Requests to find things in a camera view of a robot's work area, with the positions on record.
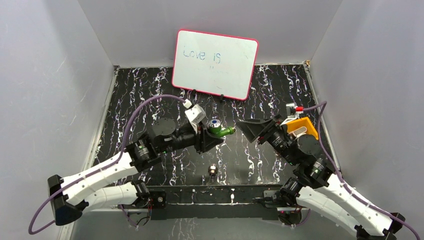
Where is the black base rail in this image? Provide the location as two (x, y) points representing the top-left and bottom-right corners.
(148, 184), (286, 220)

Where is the silver hex nut fitting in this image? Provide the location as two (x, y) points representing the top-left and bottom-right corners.
(208, 164), (219, 177)

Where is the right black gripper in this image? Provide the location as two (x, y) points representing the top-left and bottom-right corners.
(234, 114), (298, 166)

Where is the white part in bin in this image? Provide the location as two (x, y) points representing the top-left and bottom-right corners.
(291, 127), (307, 138)

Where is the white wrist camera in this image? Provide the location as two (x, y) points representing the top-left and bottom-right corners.
(184, 104), (206, 135)
(281, 102), (304, 125)

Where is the pink framed whiteboard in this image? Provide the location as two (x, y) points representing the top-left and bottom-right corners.
(171, 29), (259, 101)

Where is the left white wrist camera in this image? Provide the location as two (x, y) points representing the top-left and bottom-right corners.
(184, 104), (206, 135)

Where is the green water faucet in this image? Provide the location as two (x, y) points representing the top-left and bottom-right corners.
(207, 119), (236, 138)

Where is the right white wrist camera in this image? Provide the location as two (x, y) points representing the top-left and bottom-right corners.
(281, 102), (304, 125)

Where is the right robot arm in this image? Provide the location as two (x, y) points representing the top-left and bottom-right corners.
(236, 115), (405, 240)

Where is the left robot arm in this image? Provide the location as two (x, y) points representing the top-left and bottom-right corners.
(47, 118), (235, 226)

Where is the orange parts bin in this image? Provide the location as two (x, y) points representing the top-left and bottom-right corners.
(286, 117), (319, 140)

